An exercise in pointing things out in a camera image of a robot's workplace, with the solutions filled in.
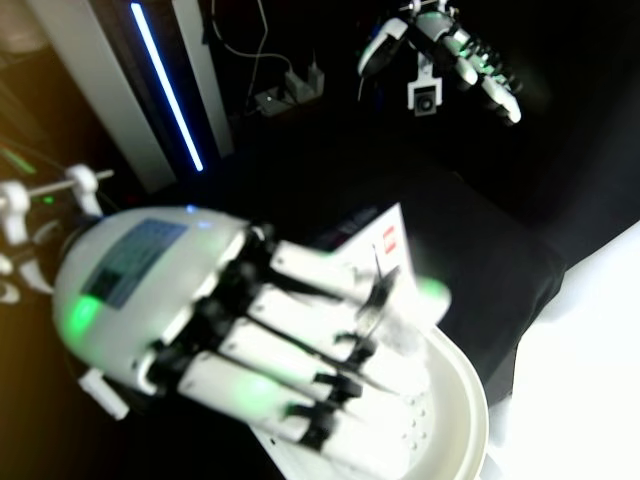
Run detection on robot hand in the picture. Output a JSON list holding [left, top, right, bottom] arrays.
[[357, 9, 524, 127], [52, 203, 451, 456]]

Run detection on blue calculator box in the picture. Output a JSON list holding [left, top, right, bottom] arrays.
[[304, 202, 419, 301]]

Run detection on white plug adapter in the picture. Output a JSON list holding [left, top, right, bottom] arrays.
[[283, 62, 326, 95]]

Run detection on black table cloth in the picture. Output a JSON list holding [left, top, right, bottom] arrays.
[[97, 102, 640, 480]]

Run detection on blue LED light strip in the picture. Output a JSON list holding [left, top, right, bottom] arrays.
[[129, 1, 206, 173]]

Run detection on white power strip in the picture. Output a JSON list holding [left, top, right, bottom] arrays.
[[253, 85, 327, 118]]

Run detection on white pillar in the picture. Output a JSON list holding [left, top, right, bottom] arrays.
[[24, 0, 236, 194]]

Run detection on white perforated basket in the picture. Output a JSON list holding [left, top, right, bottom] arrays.
[[259, 324, 489, 480]]

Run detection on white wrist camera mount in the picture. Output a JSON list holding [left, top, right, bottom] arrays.
[[406, 48, 445, 118]]

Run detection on white cable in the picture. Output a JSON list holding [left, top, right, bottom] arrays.
[[211, 0, 295, 114]]

